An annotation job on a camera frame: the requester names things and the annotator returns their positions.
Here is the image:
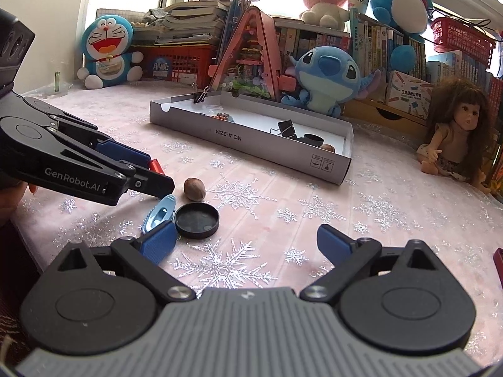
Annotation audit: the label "wooden drawer box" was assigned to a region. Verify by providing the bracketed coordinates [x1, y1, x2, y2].
[343, 98, 429, 136]

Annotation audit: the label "blue white round plush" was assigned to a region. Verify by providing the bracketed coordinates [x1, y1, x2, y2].
[371, 0, 433, 72]

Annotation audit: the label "blue slim upright books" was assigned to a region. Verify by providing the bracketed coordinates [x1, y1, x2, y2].
[219, 0, 253, 64]

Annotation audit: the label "grey cardboard box tray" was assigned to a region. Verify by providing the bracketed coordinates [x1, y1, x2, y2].
[149, 90, 353, 185]

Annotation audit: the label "pink triangular dollhouse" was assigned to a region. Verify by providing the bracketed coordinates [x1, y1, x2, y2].
[208, 6, 298, 101]

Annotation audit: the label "white printed cardboard box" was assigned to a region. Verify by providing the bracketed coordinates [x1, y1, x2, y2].
[384, 70, 433, 119]

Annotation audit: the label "dark red object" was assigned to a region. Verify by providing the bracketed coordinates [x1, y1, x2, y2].
[492, 248, 503, 284]

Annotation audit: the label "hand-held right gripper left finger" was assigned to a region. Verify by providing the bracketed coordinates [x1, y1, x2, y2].
[58, 221, 198, 304]

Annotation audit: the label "brown haired doll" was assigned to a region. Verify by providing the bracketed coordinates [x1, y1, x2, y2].
[416, 78, 492, 195]

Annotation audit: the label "red plastic basket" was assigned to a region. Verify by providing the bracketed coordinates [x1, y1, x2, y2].
[430, 17, 497, 66]

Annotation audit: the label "blue robot cat plush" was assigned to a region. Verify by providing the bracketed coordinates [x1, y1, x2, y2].
[77, 14, 144, 89]

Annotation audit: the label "row of shelf books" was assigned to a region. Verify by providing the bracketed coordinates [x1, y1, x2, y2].
[274, 8, 503, 107]

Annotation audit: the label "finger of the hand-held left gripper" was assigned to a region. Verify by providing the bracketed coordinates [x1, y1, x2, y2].
[125, 164, 176, 199]
[24, 96, 152, 168]

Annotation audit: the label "person's left hand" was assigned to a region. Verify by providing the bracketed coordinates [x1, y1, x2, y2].
[0, 183, 38, 225]

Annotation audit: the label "stack of lying books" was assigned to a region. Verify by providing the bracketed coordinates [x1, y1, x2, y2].
[143, 0, 252, 46]

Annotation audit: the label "black round lid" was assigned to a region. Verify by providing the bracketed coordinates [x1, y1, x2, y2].
[174, 203, 220, 239]

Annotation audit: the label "blue alien plush toy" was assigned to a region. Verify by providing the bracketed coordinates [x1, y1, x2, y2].
[282, 46, 382, 117]

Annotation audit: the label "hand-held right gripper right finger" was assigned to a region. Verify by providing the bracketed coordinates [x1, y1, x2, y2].
[298, 223, 440, 304]

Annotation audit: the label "pink snowflake tablecloth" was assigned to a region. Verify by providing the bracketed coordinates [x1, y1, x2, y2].
[11, 79, 503, 367]

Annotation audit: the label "light blue hair clip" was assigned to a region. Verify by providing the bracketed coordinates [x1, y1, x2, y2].
[142, 195, 177, 233]

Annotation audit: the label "red plastic crate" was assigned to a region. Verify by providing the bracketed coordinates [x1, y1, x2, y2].
[131, 45, 217, 85]

